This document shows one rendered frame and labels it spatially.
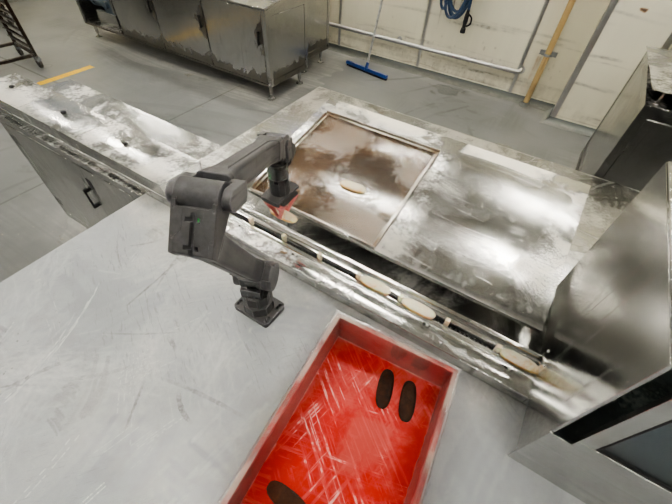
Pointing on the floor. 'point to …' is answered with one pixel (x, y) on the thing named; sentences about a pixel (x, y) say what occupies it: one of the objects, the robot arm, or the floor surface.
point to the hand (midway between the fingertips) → (282, 212)
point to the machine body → (64, 187)
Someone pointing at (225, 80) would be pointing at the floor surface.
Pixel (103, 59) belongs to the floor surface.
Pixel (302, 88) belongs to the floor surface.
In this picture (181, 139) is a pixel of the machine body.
